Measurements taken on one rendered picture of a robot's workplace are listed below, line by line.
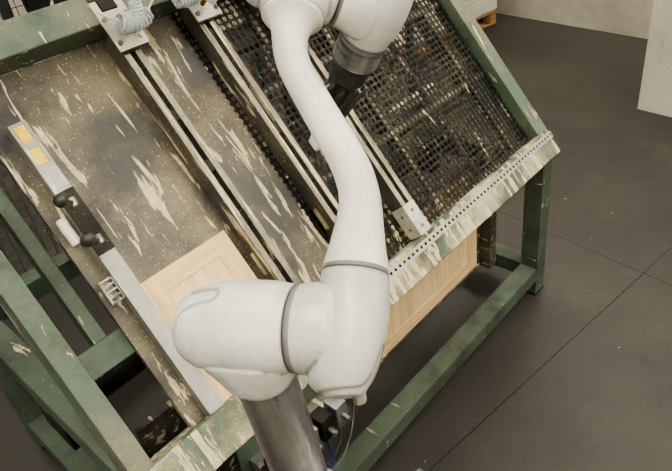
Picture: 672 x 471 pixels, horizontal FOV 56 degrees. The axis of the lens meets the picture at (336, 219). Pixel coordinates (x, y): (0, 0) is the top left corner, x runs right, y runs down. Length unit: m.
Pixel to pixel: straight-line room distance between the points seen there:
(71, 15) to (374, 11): 1.15
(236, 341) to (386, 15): 0.58
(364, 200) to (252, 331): 0.25
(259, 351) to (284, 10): 0.53
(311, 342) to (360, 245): 0.15
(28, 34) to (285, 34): 1.08
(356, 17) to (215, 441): 1.20
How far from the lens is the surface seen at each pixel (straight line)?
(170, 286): 1.88
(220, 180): 1.98
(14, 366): 2.48
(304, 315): 0.88
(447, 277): 3.01
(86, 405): 1.76
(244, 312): 0.91
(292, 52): 1.02
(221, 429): 1.85
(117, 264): 1.84
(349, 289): 0.89
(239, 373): 0.95
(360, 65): 1.17
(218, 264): 1.94
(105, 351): 1.87
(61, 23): 2.02
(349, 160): 0.97
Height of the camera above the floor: 2.27
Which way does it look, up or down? 34 degrees down
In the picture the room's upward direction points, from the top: 8 degrees counter-clockwise
